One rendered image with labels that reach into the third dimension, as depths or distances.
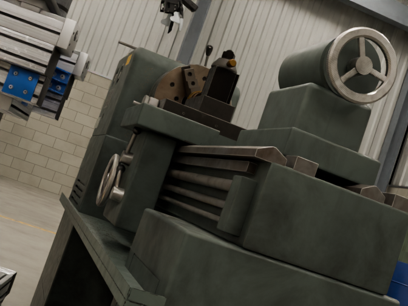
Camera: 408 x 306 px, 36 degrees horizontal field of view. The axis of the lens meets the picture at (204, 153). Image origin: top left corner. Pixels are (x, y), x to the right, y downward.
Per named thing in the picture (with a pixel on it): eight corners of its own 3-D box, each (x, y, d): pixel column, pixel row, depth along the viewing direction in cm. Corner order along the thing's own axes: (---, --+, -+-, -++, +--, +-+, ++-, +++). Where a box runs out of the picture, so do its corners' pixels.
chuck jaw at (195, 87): (183, 98, 248) (177, 68, 248) (195, 96, 250) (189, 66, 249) (190, 96, 238) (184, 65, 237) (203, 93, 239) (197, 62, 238)
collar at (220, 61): (207, 67, 190) (210, 57, 190) (231, 76, 192) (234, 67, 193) (215, 64, 183) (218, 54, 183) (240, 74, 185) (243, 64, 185)
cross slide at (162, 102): (148, 116, 191) (153, 101, 191) (274, 163, 202) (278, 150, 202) (160, 113, 173) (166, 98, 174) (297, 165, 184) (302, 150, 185)
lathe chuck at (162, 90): (133, 116, 249) (176, 50, 253) (198, 159, 257) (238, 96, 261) (137, 115, 241) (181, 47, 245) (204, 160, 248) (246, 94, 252)
